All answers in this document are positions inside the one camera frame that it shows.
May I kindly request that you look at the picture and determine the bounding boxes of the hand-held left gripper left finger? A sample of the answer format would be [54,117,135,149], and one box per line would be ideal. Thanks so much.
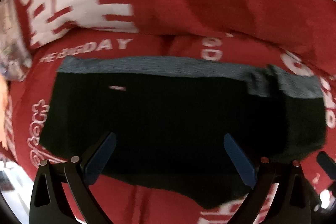
[29,132,117,224]

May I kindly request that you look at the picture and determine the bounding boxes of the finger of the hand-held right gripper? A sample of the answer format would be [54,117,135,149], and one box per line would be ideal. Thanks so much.
[316,151,336,178]

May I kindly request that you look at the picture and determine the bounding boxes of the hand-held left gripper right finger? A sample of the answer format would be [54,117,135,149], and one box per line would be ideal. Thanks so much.
[224,133,317,224]

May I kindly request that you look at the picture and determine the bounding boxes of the black pants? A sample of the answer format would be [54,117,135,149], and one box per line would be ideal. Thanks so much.
[42,73,327,210]

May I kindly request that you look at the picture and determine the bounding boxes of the cream cloth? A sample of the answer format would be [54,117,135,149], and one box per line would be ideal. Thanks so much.
[0,76,9,122]

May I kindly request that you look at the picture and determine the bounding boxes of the red printed bedspread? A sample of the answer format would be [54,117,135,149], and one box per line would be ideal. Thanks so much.
[0,30,336,224]

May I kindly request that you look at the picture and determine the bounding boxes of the printed pillow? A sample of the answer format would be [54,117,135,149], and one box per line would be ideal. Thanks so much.
[0,0,33,81]

